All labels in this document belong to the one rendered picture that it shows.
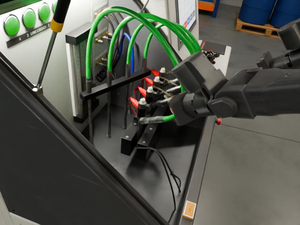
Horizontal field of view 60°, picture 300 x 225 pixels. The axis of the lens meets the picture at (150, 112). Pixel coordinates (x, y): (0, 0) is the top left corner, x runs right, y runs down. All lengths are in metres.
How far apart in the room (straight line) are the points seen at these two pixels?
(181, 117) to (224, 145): 1.93
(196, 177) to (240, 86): 0.51
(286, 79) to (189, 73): 0.17
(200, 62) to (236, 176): 1.86
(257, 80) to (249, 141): 2.24
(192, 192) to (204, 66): 0.47
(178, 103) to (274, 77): 0.24
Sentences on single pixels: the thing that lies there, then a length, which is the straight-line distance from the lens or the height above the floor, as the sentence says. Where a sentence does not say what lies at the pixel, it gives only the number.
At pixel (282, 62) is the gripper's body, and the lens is 0.82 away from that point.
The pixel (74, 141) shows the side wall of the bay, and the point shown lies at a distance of 0.57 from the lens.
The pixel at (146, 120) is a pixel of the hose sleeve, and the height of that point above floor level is 1.14.
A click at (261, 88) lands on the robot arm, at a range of 0.41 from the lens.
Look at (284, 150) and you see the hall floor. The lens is 2.74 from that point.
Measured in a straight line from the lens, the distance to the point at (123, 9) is 0.69.
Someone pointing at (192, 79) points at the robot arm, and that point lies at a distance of 0.49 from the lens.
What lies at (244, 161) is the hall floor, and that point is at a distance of 2.43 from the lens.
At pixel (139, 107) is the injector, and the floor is 1.11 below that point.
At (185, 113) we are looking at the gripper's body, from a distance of 0.59.
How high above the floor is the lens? 1.62
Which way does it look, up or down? 38 degrees down
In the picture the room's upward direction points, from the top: 7 degrees clockwise
